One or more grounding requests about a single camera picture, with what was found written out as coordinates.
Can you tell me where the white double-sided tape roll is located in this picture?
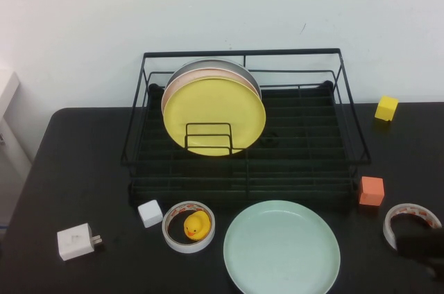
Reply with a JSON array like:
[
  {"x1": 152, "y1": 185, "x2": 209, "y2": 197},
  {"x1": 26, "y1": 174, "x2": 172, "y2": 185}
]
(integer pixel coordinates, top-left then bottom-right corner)
[
  {"x1": 382, "y1": 202, "x2": 443, "y2": 252},
  {"x1": 161, "y1": 200, "x2": 216, "y2": 254}
]

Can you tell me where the mint green plate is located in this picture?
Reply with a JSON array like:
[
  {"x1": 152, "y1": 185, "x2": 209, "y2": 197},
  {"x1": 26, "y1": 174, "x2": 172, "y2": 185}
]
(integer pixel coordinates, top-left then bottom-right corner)
[{"x1": 223, "y1": 199, "x2": 341, "y2": 294}]

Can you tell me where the white power adapter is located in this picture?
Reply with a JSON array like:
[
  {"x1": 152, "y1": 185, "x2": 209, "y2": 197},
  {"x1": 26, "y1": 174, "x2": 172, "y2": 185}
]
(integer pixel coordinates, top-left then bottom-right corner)
[{"x1": 56, "y1": 222, "x2": 104, "y2": 262}]

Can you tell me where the yellow rubber duck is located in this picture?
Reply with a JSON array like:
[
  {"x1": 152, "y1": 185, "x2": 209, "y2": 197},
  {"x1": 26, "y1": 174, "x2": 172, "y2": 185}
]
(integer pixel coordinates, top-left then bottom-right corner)
[{"x1": 183, "y1": 211, "x2": 212, "y2": 242}]

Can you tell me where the pink speckled plate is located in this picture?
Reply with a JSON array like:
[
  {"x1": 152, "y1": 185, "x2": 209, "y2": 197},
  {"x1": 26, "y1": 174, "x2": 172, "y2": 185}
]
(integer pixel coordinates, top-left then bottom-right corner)
[{"x1": 160, "y1": 67, "x2": 261, "y2": 114}]

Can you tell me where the yellow plate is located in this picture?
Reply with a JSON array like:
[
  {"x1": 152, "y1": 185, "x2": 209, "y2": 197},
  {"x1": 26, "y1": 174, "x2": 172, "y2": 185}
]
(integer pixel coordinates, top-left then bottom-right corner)
[{"x1": 162, "y1": 76, "x2": 267, "y2": 157}]

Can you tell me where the yellow cube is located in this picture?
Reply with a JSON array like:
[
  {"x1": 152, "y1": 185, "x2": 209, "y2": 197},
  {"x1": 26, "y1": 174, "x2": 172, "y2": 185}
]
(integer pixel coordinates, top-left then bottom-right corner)
[{"x1": 374, "y1": 95, "x2": 400, "y2": 122}]

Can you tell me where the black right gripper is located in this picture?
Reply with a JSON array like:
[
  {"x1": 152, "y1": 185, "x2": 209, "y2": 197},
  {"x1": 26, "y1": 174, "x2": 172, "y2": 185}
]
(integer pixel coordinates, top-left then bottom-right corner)
[{"x1": 395, "y1": 226, "x2": 444, "y2": 278}]

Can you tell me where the orange cube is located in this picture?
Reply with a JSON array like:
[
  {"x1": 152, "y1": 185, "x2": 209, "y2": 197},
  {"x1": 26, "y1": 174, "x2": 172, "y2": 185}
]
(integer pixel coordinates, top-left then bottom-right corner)
[{"x1": 358, "y1": 175, "x2": 386, "y2": 207}]

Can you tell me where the black wire dish rack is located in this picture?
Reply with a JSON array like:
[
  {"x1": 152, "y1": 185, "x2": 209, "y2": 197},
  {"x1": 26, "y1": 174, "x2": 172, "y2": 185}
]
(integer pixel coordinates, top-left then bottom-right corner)
[{"x1": 120, "y1": 47, "x2": 372, "y2": 209}]

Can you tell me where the white cube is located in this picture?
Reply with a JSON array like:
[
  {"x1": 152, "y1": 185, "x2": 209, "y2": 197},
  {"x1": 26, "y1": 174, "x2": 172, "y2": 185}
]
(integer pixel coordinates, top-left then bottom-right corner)
[{"x1": 137, "y1": 199, "x2": 164, "y2": 229}]

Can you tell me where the grey plate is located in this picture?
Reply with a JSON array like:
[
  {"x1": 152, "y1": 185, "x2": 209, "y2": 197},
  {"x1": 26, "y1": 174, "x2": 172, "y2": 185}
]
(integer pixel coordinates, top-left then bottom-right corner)
[{"x1": 165, "y1": 58, "x2": 262, "y2": 96}]

